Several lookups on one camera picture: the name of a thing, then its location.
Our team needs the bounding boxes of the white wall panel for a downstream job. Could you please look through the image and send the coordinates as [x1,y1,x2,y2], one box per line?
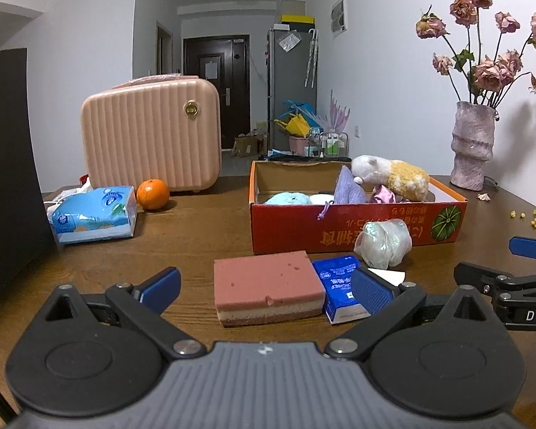
[330,0,348,39]

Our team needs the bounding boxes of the pink textured vase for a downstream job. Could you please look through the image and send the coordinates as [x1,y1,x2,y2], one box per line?
[449,100,497,191]

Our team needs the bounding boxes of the dried pink roses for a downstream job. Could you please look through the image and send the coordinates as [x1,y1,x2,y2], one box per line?
[415,0,536,110]

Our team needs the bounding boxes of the white folded umbrella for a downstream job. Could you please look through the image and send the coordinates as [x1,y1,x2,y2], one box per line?
[304,28,319,89]

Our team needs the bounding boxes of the wire rack with bottles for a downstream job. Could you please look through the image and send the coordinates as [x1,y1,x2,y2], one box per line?
[310,131,350,159]

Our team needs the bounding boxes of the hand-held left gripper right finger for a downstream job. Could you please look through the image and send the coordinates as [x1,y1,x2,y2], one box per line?
[324,266,497,360]

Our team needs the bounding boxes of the white and yellow plush toy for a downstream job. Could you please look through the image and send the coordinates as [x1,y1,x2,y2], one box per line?
[351,154,431,202]

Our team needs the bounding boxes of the clear plastic bag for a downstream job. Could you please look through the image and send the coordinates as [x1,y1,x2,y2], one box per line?
[279,31,301,53]

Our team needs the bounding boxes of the blue bag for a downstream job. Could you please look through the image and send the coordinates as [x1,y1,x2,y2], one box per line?
[282,100,316,119]

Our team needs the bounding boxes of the pink layered sponge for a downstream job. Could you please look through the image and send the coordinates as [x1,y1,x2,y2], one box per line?
[213,250,327,328]

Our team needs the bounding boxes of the purple fairy wings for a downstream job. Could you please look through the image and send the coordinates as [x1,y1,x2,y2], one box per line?
[328,90,353,133]

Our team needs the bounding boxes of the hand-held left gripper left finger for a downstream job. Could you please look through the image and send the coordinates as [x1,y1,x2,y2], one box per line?
[38,267,207,360]

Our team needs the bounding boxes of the purple drawstring pouch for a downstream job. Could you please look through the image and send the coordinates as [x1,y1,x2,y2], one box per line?
[317,165,369,222]

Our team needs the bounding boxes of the pink satin cloth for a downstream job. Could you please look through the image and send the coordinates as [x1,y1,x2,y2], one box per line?
[369,186,398,204]

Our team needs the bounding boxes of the dark brown door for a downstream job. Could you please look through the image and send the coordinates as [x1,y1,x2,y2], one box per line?
[183,34,251,151]

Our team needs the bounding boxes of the pink ribbed suitcase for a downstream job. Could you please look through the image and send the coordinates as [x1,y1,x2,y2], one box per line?
[80,74,222,194]

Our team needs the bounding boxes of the light blue plush toy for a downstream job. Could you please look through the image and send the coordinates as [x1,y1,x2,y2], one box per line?
[264,191,313,206]

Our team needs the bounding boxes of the pink bucket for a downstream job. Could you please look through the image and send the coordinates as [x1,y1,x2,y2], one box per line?
[288,135,312,157]

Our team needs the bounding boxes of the grey refrigerator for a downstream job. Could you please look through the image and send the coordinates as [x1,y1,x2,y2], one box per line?
[267,28,318,157]

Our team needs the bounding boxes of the iridescent plastic bag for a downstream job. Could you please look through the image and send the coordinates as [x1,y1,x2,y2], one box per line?
[353,218,413,270]

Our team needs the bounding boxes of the brown cardboard carton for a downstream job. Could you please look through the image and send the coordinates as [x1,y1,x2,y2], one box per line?
[231,131,267,158]

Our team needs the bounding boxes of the orange fruit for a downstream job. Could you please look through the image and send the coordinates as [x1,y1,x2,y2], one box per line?
[136,178,171,212]

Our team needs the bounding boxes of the blue tissue pack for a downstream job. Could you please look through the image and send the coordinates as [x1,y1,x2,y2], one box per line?
[51,185,138,246]

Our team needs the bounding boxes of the side door frame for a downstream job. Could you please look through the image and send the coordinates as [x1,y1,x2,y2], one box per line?
[156,21,174,77]

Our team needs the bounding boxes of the orange cardboard box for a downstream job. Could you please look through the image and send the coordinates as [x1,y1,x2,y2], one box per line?
[249,159,469,255]

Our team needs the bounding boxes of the black panel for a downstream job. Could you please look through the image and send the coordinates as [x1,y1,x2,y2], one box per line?
[0,48,58,310]

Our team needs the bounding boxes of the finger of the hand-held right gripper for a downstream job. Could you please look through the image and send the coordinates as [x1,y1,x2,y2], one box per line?
[454,261,521,299]
[508,235,536,262]

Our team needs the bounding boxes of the white cables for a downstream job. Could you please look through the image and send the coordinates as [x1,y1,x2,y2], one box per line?
[45,178,93,216]

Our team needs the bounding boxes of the dark blue tissue packet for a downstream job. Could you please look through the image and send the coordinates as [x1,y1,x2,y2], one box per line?
[312,254,372,325]

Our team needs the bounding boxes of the yellow bag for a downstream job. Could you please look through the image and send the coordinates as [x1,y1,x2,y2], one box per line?
[274,113,309,137]

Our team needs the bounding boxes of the yellow flat box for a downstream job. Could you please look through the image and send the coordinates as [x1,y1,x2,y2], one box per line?
[280,14,317,29]

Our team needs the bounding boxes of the white paper piece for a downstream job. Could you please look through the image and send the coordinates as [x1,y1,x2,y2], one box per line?
[367,267,407,288]

